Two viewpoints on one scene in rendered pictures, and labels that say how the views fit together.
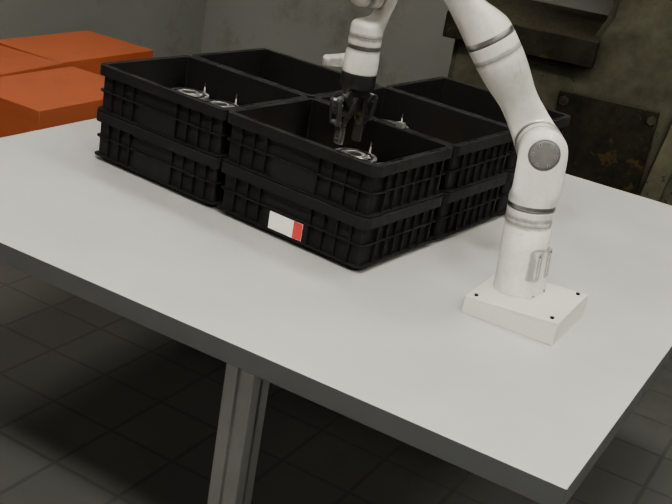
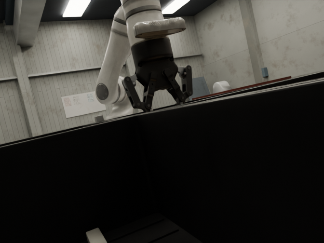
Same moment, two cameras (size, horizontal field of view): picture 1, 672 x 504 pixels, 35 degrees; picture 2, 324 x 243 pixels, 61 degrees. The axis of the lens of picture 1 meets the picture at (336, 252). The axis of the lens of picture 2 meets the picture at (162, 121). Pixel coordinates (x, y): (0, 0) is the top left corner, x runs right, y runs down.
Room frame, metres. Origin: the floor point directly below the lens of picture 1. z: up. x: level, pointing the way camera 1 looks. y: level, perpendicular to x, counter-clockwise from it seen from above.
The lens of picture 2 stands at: (2.65, 0.30, 0.93)
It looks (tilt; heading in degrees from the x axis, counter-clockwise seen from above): 3 degrees down; 213
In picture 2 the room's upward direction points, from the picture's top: 13 degrees counter-clockwise
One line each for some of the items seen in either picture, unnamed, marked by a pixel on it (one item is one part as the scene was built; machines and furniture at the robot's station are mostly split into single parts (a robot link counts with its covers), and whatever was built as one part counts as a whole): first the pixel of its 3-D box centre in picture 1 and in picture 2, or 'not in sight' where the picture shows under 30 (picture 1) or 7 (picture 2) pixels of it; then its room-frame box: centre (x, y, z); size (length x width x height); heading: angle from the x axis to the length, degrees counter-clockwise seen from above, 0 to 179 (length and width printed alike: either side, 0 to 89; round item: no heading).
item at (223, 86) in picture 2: not in sight; (223, 98); (-8.09, -3.61, 0.68); 0.76 x 0.63 x 1.36; 63
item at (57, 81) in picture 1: (63, 119); not in sight; (4.17, 1.21, 0.23); 1.28 x 0.87 x 0.46; 153
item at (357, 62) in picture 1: (355, 55); (149, 24); (2.21, 0.03, 1.08); 0.11 x 0.09 x 0.06; 53
